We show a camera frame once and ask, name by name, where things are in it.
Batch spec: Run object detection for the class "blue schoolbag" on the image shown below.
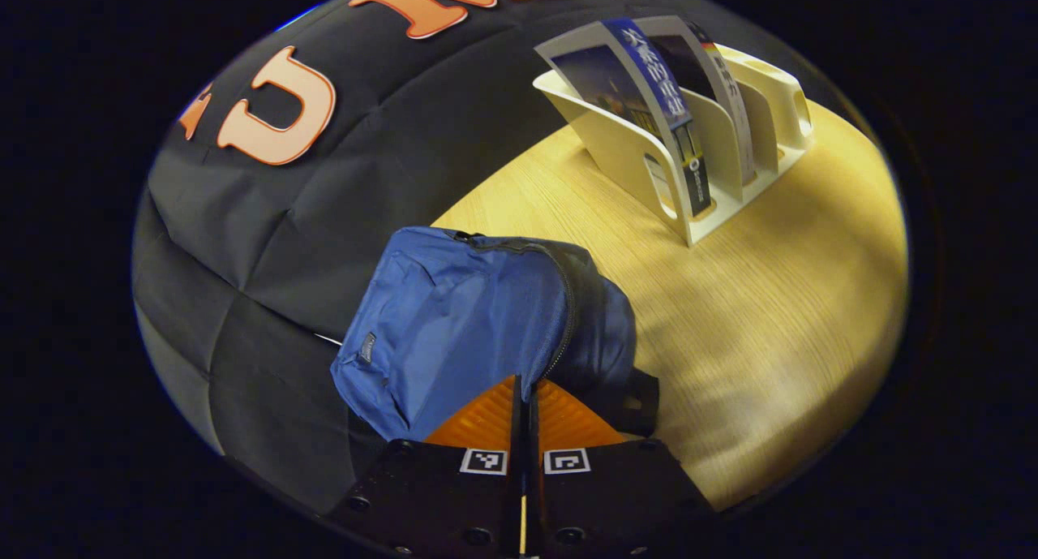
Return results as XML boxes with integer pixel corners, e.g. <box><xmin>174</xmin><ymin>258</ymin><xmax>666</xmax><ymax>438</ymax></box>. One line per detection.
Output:
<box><xmin>330</xmin><ymin>226</ymin><xmax>660</xmax><ymax>443</ymax></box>

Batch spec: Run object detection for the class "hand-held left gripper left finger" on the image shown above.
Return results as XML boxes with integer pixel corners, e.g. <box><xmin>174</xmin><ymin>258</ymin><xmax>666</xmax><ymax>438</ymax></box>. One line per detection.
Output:
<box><xmin>324</xmin><ymin>374</ymin><xmax>526</xmax><ymax>559</ymax></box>

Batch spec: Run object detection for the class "white bookshelf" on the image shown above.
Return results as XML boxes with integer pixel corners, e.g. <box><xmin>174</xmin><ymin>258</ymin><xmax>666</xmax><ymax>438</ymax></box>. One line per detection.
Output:
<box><xmin>533</xmin><ymin>44</ymin><xmax>815</xmax><ymax>247</ymax></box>

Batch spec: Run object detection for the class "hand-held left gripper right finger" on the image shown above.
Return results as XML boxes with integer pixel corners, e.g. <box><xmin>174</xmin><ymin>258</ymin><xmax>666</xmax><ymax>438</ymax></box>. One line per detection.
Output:
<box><xmin>525</xmin><ymin>378</ymin><xmax>719</xmax><ymax>559</ymax></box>

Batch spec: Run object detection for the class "portrait cover book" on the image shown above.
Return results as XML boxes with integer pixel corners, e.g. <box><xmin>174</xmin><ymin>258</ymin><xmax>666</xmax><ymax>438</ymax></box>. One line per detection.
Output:
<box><xmin>641</xmin><ymin>15</ymin><xmax>760</xmax><ymax>187</ymax></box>

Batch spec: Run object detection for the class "blue cover book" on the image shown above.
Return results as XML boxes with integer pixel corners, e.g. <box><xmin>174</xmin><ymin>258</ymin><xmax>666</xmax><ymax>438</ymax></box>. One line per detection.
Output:
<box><xmin>535</xmin><ymin>17</ymin><xmax>714</xmax><ymax>217</ymax></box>

